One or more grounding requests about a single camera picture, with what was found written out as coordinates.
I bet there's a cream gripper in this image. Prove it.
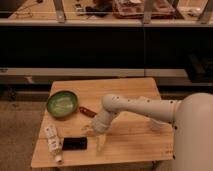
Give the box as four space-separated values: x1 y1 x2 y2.
81 124 106 154

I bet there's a black rectangular eraser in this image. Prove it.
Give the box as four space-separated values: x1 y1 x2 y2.
62 137 87 150

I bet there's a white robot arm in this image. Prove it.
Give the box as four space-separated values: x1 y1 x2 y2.
83 93 213 171

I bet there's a green ceramic bowl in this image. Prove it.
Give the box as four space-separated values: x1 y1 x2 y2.
46 90 78 118

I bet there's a white ceramic cup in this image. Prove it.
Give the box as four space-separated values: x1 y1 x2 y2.
150 119 166 131

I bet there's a wooden folding table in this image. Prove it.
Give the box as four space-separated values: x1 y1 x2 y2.
31 78 173 169

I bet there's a white tube with label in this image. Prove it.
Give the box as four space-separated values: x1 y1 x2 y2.
44 124 63 164

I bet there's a metal shelf rack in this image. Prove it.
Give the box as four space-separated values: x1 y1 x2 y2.
0 0 213 84

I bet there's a clutter tray on shelf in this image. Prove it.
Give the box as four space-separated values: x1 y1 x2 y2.
112 0 175 18

